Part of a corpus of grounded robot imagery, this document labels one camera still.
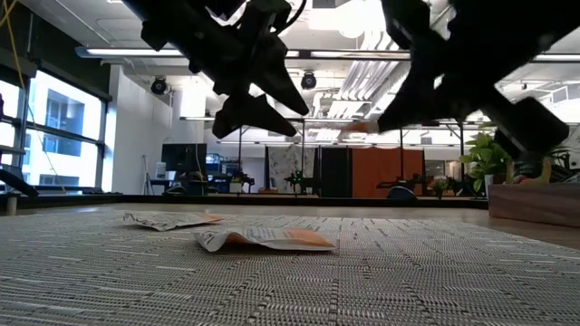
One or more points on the blue chair back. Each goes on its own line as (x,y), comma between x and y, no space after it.
(402,194)

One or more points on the orange partition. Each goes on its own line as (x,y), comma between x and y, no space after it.
(376,172)

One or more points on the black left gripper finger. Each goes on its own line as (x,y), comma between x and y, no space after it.
(281,77)
(254,117)

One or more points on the wooden compartment tea box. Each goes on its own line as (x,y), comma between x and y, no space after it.
(534,204)

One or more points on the background computer monitor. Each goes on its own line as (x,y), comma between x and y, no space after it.
(183,158)

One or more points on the round black ceiling camera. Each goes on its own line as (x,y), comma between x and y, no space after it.
(308,80)
(158,85)

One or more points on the background black metal frame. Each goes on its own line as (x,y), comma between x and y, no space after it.
(326,120)

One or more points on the green potted plant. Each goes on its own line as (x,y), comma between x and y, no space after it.
(487,156)

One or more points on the white patterned curtain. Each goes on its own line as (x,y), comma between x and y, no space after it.
(283,163)

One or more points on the grey woven placemat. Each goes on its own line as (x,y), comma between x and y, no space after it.
(290,294)

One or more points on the large window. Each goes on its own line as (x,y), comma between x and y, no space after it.
(68,154)

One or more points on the background black robot arm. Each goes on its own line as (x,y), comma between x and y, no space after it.
(299,179)

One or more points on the small background plant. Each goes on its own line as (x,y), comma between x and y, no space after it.
(438,188)

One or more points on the black partition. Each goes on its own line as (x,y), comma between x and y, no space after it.
(335,172)

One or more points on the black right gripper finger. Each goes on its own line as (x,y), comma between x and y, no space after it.
(412,99)
(426,113)

